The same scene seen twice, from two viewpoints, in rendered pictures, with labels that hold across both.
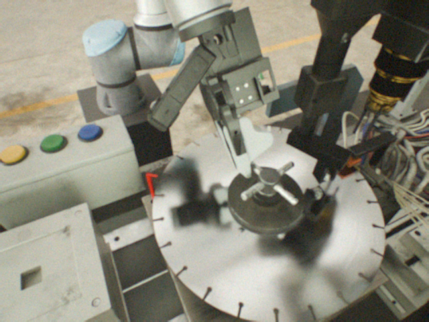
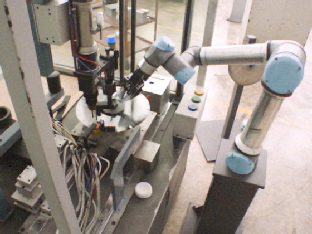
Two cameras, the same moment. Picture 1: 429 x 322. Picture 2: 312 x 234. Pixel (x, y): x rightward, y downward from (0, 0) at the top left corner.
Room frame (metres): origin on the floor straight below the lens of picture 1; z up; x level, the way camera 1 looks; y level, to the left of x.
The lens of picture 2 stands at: (1.07, -0.65, 1.72)
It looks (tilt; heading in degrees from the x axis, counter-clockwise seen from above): 39 degrees down; 133
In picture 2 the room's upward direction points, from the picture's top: 5 degrees clockwise
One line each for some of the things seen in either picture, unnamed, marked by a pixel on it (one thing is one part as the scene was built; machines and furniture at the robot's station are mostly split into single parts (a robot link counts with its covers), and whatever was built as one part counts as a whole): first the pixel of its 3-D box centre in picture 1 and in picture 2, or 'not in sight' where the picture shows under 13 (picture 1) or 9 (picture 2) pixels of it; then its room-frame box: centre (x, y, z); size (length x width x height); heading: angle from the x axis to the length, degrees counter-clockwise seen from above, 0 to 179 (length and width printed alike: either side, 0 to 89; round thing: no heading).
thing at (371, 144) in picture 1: (362, 157); (91, 135); (0.33, -0.25, 0.95); 0.10 x 0.03 x 0.07; 117
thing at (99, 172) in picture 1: (69, 174); (191, 111); (0.40, 0.31, 0.82); 0.28 x 0.11 x 0.15; 117
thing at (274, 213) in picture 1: (265, 193); (112, 105); (0.25, -0.07, 0.96); 0.11 x 0.11 x 0.03
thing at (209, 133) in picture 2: not in sight; (237, 93); (0.25, 1.13, 0.50); 0.50 x 0.50 x 1.00; 57
